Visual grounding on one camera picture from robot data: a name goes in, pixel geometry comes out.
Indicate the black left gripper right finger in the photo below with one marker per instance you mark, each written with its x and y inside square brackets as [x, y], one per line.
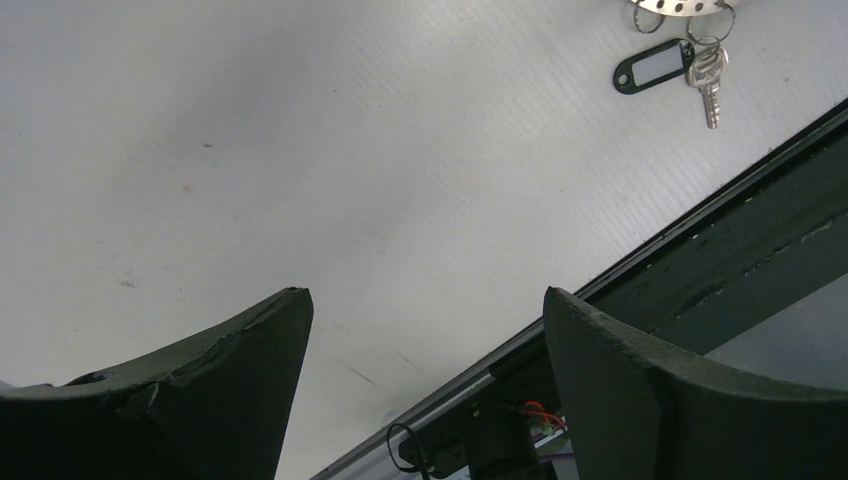
[638, 407]

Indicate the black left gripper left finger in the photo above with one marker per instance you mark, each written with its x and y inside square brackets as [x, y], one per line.
[214, 405]

